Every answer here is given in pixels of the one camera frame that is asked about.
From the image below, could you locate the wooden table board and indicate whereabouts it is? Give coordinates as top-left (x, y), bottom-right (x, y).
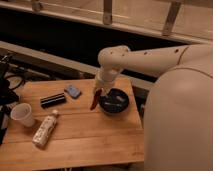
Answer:
top-left (0, 78), bottom-right (144, 171)

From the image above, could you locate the blue sponge block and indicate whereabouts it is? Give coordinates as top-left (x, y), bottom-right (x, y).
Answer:
top-left (64, 85), bottom-right (81, 99)

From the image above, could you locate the clear plastic cup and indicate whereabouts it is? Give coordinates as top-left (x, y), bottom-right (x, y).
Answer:
top-left (10, 103), bottom-right (35, 127)

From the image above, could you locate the white plastic bottle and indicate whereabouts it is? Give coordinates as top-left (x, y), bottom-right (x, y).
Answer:
top-left (32, 110), bottom-right (59, 147)

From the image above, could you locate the metal railing post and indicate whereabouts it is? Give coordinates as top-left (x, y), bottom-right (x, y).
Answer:
top-left (31, 0), bottom-right (43, 12)
top-left (102, 0), bottom-right (112, 25)
top-left (162, 0), bottom-right (182, 36)

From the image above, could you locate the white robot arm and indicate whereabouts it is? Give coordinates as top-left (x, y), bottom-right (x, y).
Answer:
top-left (95, 44), bottom-right (213, 171)

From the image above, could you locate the black equipment with cables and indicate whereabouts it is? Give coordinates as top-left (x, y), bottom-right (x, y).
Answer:
top-left (0, 54), bottom-right (24, 145)

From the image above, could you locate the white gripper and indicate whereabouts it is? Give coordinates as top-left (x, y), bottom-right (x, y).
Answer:
top-left (94, 69), bottom-right (119, 99)

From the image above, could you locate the black rectangular box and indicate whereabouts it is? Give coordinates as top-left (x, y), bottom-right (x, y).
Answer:
top-left (40, 93), bottom-right (66, 108)

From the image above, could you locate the black ceramic bowl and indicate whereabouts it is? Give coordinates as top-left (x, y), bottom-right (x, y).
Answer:
top-left (99, 88), bottom-right (129, 115)

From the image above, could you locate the red chili pepper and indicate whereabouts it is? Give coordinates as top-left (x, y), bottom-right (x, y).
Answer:
top-left (90, 95), bottom-right (101, 110)

